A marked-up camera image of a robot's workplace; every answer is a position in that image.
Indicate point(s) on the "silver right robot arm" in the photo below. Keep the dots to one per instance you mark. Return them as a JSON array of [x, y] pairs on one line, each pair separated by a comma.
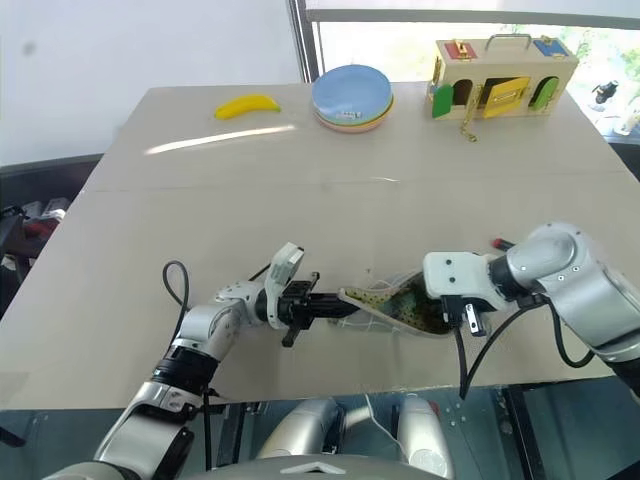
[[570, 280]]

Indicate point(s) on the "grey window frame post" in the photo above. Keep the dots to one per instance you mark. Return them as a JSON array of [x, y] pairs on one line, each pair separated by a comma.
[[302, 40]]

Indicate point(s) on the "red and grey clutter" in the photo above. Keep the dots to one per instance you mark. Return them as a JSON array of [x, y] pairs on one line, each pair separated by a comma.
[[42, 217]]

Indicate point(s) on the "blue plate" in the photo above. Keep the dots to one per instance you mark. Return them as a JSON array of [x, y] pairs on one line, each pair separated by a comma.
[[350, 89]]

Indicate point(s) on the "dark grey side table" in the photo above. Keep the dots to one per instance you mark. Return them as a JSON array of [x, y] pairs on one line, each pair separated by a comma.
[[45, 167]]

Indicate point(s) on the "pink plate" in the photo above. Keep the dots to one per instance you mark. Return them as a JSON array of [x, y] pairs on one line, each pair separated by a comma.
[[350, 129]]

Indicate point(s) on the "black object outside window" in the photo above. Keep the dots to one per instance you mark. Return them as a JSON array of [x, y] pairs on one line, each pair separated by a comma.
[[605, 92]]

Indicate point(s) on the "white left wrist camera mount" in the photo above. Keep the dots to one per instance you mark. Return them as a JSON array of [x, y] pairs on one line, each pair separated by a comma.
[[281, 270]]

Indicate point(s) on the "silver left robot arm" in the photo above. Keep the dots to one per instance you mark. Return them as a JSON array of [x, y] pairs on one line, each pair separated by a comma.
[[200, 330]]

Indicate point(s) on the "grey robot torso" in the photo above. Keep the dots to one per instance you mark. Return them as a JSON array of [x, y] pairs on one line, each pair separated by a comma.
[[240, 470]]

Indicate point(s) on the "red and black marker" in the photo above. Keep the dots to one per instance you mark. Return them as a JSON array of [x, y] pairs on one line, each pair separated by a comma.
[[502, 244]]

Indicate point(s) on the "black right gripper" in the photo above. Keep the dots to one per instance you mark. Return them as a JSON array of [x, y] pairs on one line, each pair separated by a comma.
[[457, 309]]

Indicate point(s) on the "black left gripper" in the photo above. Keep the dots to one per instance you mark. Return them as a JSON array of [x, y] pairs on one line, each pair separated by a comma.
[[297, 307]]

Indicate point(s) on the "yellow plate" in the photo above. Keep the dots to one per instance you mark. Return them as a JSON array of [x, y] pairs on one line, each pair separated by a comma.
[[382, 118]]

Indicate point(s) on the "wooden lock activity box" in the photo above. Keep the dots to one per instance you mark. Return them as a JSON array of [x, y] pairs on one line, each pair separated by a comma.
[[505, 72]]

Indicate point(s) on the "yellow toy banana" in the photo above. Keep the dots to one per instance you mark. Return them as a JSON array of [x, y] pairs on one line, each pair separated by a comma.
[[247, 106]]

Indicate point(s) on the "silver robot left leg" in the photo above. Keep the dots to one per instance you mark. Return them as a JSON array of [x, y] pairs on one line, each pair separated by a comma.
[[300, 425]]

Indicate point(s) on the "silver robot right leg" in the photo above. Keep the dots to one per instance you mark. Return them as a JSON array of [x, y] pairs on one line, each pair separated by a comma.
[[422, 435]]

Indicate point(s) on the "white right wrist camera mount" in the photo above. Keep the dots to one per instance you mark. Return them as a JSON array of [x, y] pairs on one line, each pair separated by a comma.
[[457, 275]]

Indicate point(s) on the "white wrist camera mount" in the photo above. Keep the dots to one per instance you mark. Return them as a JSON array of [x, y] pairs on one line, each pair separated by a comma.
[[281, 270], [457, 275]]

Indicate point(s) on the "green plate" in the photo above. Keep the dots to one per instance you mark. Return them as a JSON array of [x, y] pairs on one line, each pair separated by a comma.
[[386, 109]]

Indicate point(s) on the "silver robot leg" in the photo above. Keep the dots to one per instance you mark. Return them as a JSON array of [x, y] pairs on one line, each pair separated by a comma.
[[300, 425], [422, 435]]

